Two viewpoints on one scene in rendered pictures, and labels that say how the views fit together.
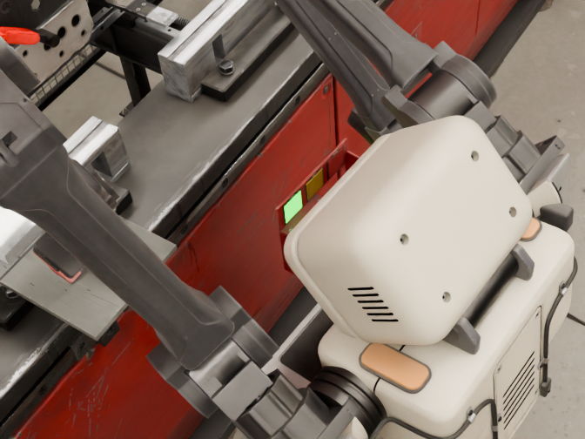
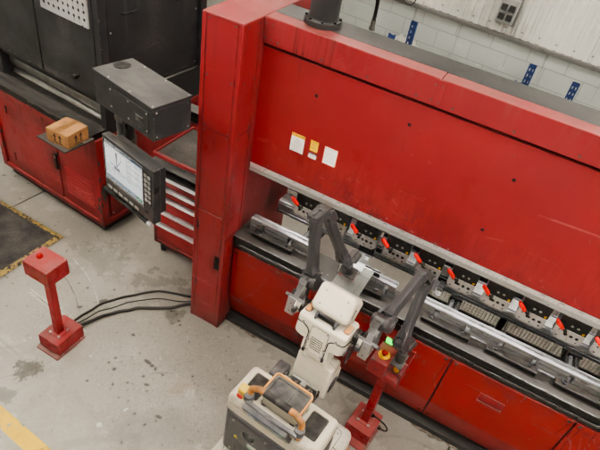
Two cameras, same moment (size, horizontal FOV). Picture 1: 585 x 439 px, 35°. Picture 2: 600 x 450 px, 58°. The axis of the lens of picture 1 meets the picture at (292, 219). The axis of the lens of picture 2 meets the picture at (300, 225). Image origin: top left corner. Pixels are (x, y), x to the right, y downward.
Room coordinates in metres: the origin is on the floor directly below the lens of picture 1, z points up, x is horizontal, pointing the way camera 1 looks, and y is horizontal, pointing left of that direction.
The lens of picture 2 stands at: (-0.22, -1.82, 3.28)
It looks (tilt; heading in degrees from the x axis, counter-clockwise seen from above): 40 degrees down; 73
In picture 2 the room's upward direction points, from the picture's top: 12 degrees clockwise
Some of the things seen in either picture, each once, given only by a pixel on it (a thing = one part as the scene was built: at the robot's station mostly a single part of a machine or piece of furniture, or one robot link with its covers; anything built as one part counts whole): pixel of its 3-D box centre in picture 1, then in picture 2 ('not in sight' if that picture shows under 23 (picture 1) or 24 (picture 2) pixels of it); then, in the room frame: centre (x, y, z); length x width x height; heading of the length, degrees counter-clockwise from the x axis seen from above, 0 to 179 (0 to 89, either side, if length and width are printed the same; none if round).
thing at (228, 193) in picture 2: not in sight; (247, 171); (0.26, 1.19, 1.15); 0.85 x 0.25 x 2.30; 52
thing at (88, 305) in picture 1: (68, 253); (352, 279); (0.82, 0.33, 1.00); 0.26 x 0.18 x 0.01; 52
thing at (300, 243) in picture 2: not in sight; (284, 236); (0.48, 0.79, 0.92); 0.50 x 0.06 x 0.10; 142
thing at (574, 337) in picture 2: not in sight; (571, 326); (1.84, -0.28, 1.26); 0.15 x 0.09 x 0.17; 142
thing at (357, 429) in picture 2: not in sight; (361, 426); (0.99, -0.12, 0.06); 0.25 x 0.20 x 0.12; 46
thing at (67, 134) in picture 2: not in sight; (64, 131); (-1.00, 1.76, 1.04); 0.30 x 0.26 x 0.12; 137
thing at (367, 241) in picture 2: not in sight; (368, 231); (0.89, 0.46, 1.26); 0.15 x 0.09 x 0.17; 142
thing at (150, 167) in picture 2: not in sight; (136, 176); (-0.43, 0.73, 1.42); 0.45 x 0.12 x 0.36; 129
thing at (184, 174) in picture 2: not in sight; (167, 179); (-0.27, 1.04, 1.18); 0.40 x 0.24 x 0.07; 142
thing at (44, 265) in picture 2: not in sight; (53, 302); (-0.98, 0.70, 0.41); 0.25 x 0.20 x 0.83; 52
